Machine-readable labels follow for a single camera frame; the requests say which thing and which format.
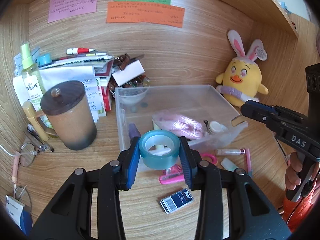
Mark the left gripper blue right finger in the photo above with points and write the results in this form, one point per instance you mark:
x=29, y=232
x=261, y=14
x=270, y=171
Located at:
x=188, y=163

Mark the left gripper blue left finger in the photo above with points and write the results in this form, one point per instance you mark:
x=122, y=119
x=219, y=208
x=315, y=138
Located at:
x=133, y=161

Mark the blue tape roll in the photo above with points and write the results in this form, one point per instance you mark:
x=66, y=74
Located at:
x=159, y=149

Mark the white small bottle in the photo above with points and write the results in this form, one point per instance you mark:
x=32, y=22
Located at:
x=215, y=127

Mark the wooden block stamp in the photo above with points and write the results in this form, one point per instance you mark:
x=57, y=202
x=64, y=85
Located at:
x=237, y=120

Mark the right hand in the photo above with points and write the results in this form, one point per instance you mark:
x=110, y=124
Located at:
x=291, y=175

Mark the pink comb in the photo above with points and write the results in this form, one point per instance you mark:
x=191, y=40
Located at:
x=171, y=179

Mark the purple black pen bottle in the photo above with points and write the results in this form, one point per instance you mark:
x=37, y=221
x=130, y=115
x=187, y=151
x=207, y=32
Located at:
x=133, y=131

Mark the pink scissors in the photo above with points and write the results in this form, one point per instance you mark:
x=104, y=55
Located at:
x=210, y=158

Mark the clear lip balm tube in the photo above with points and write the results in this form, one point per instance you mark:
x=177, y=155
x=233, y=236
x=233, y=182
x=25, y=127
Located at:
x=221, y=152

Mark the teal small bottle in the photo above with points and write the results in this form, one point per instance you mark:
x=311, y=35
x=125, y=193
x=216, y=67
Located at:
x=228, y=165

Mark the clear plastic storage bin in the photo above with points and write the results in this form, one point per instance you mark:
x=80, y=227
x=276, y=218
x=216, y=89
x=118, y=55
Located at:
x=185, y=110

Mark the small blue barcode box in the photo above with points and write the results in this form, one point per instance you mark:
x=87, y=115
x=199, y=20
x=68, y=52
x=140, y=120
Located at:
x=176, y=201

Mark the pink pen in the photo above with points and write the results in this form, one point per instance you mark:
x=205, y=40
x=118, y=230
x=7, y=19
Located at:
x=248, y=162

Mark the white bowl with beads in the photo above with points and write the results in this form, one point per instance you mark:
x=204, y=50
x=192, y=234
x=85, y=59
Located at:
x=131, y=92

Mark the yellow chick plush toy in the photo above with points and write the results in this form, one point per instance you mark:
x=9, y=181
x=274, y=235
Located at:
x=242, y=79

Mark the white small box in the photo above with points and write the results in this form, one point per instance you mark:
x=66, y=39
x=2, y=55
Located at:
x=130, y=72

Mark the brown mug with lid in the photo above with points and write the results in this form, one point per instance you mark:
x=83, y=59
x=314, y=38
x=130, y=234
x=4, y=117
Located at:
x=65, y=113

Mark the stack of papers and books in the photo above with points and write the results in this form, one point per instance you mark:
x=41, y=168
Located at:
x=84, y=74

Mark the eyeglasses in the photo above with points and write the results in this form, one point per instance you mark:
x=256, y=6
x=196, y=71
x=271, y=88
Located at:
x=24, y=158

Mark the green spray bottle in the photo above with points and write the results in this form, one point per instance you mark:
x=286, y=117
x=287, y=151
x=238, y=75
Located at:
x=32, y=77

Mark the red white marker pen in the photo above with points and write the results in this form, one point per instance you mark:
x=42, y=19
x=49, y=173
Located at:
x=76, y=51

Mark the blue white card pack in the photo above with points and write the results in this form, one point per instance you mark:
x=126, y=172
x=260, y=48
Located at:
x=20, y=214

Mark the blue round cap container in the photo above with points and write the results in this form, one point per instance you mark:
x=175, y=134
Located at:
x=44, y=59

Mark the orange sticky note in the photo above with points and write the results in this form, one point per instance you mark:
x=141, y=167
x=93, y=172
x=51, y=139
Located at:
x=148, y=12

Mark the pink sticky note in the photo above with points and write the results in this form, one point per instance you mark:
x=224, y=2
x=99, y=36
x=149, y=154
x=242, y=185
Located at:
x=61, y=9

